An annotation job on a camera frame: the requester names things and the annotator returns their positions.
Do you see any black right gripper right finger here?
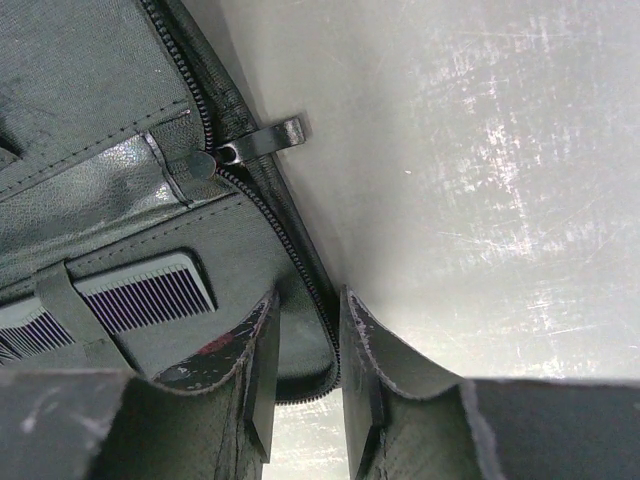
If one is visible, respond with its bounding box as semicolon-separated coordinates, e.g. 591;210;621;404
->
340;288;639;479

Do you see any black zip tool case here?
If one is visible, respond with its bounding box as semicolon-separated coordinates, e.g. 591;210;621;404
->
1;1;339;403

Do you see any long black barber comb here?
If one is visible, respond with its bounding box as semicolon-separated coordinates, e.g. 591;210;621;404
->
1;251;216;366

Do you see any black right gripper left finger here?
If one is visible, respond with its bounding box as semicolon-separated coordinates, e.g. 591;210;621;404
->
1;290;280;479

